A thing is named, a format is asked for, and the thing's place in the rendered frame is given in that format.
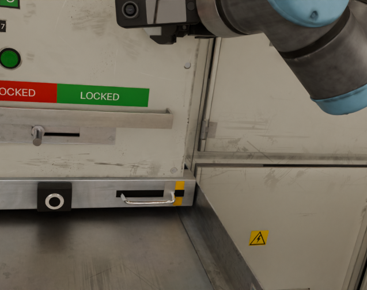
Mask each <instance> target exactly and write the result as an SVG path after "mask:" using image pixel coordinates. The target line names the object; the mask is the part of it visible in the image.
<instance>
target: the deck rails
mask: <svg viewBox="0 0 367 290"><path fill-rule="evenodd" d="M175 209H176V211H177V213H178V215H179V218H180V220H181V222H182V224H183V226H184V228H185V230H186V232H187V234H188V236H189V239H190V241H191V243H192V245H193V247H194V249H195V251H196V253H197V255H198V257H199V260H200V262H201V264H202V266H203V268H204V270H205V272H206V274H207V276H208V278H209V281H210V283H211V285H212V287H213V289H214V290H252V286H253V285H254V286H255V288H256V290H265V289H264V287H263V286H262V284H261V282H260V281H259V279H258V278H257V276H256V274H255V273H254V271H253V270H252V268H251V267H250V265H249V263H248V262H247V260H246V259H245V257H244V255H243V254H242V252H241V250H240V249H239V247H238V245H237V244H236V242H235V241H234V239H233V238H232V236H231V234H230V233H229V231H228V229H227V228H226V227H225V225H224V223H223V222H222V220H221V218H220V217H219V215H218V213H217V212H216V210H215V209H214V207H213V206H212V204H211V202H210V201H209V199H208V198H207V196H206V195H205V193H204V191H203V190H202V188H201V187H200V185H199V183H198V182H197V180H196V183H195V191H194V198H193V203H192V206H175Z"/></svg>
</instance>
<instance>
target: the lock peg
mask: <svg viewBox="0 0 367 290"><path fill-rule="evenodd" d="M44 133H45V130H44V128H43V127H41V126H39V125H36V126H35V127H33V128H32V135H33V144H34V145H35V146H39V145H41V140H42V136H43V135H44Z"/></svg>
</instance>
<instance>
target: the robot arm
mask: <svg viewBox="0 0 367 290"><path fill-rule="evenodd" d="M115 9H116V22H117V24H118V25H119V26H121V27H122V28H125V29H131V28H144V30H145V32H146V33H147V35H148V36H150V38H151V39H152V40H154V41H155V42H156V43H157V44H163V45H172V44H174V43H176V38H177V37H184V36H185V35H187V36H195V39H212V38H216V37H222V38H232V37H240V36H246V35H254V34H259V33H264V34H265V35H266V36H267V38H268V39H269V40H270V42H271V43H272V45H273V46H274V47H275V49H276V50H277V51H278V53H279V54H280V55H281V56H282V58H283V60H284V61H285V62H286V64H287V65H288V66H289V68H290V69H291V70H292V72H293V73H294V74H295V76H296V77H297V79H298V80H299V81H300V82H301V84H302V85H303V87H304V88H305V90H306V91H307V92H308V93H309V95H310V99H311V100H312V101H314V102H315V103H317V105H318V106H319V107H320V109H321V110H322V111H324V112H326V113H328V114H330V115H347V114H349V113H354V112H357V111H359V110H361V109H363V108H366V107H367V0H115Z"/></svg>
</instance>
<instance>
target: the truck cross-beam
mask: <svg viewBox="0 0 367 290"><path fill-rule="evenodd" d="M165 181H185V182H184V190H175V196H176V197H182V203H181V205H173V206H192V203H193V198H194V191H195V183H196V179H195V177H194V176H193V174H192V173H191V171H190V170H187V169H184V171H183V177H0V209H37V185H38V183H64V182H70V183H72V201H71V208H111V207H162V204H161V205H129V204H126V203H125V202H124V201H123V200H122V198H121V197H120V192H123V193H124V195H125V197H126V199H128V200H131V201H152V200H163V195H164V186H165Z"/></svg>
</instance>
